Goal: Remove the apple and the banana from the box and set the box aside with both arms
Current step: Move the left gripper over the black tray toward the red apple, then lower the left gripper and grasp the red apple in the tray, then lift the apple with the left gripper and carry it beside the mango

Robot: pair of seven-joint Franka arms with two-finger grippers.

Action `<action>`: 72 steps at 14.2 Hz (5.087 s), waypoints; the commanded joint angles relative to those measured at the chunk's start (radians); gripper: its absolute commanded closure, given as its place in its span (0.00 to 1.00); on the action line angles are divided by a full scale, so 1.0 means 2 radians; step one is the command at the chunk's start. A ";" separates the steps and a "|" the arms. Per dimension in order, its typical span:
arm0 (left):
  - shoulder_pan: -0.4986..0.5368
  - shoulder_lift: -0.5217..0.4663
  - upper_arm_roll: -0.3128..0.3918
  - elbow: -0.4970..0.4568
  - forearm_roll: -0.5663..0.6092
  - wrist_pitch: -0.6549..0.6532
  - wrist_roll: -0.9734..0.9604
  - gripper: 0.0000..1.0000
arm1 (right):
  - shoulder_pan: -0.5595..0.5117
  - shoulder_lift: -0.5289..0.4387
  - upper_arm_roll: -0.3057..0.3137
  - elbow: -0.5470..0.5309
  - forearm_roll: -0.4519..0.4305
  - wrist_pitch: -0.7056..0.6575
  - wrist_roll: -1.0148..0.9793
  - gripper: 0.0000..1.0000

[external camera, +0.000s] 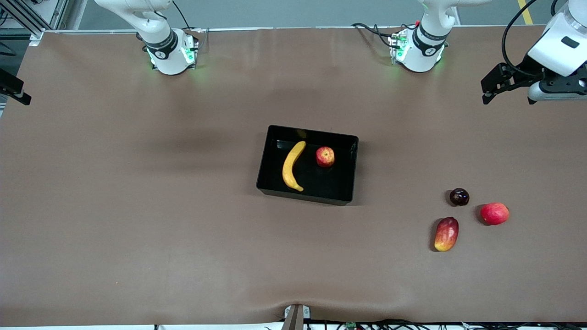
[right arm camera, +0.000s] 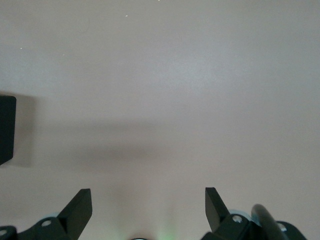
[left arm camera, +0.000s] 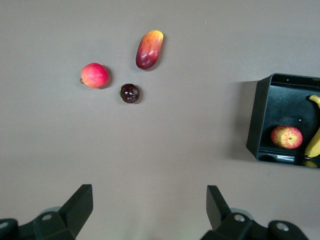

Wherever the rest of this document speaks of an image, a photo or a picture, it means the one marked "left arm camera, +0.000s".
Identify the pink red round fruit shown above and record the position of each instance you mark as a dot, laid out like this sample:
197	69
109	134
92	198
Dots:
94	75

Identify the red yellow apple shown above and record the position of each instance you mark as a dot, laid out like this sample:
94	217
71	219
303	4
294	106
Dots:
286	137

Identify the dark purple plum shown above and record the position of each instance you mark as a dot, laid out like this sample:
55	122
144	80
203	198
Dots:
130	93

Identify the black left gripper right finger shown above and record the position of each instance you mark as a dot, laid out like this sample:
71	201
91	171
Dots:
217	212

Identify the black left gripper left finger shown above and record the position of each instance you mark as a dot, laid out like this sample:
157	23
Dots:
75	212

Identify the red yellow mango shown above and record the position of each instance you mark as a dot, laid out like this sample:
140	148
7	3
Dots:
149	50

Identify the yellow banana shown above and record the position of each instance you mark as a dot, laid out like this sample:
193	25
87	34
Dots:
315	145

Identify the black plastic box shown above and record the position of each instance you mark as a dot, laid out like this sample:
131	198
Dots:
282	105

